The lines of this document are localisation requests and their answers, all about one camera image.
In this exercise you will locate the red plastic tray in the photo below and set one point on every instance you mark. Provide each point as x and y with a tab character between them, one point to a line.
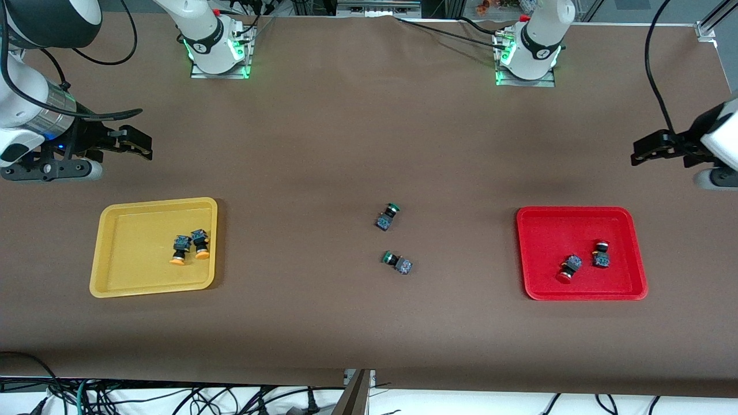
553	242

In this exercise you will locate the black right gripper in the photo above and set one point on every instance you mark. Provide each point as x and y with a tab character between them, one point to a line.
88	138

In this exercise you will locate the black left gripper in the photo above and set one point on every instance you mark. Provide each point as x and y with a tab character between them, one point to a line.
676	143

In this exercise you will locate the yellow plastic tray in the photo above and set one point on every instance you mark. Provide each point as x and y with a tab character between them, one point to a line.
138	253

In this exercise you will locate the aluminium corner profile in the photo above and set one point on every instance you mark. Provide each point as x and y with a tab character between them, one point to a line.
712	23

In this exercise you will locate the brown table cover sheet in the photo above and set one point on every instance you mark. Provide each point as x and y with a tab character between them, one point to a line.
369	144

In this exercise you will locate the green push button switch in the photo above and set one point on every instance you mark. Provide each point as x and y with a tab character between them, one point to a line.
398	263
387	217

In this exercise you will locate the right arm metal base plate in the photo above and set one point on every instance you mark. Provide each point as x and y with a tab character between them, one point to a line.
245	57

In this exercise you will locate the yellow push button switch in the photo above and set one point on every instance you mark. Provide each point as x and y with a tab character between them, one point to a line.
200	244
180	249

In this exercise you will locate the grey network switch box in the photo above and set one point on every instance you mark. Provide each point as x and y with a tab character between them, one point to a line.
377	7

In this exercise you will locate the aluminium frame post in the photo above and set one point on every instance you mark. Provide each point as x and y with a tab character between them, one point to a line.
353	397

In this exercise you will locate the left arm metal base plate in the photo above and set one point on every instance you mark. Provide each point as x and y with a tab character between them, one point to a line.
501	78

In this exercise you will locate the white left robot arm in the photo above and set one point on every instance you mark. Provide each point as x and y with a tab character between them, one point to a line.
536	52

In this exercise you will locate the red push button switch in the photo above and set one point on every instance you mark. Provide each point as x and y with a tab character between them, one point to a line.
601	254
569	268

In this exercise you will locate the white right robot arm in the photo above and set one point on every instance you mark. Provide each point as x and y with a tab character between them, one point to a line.
23	104

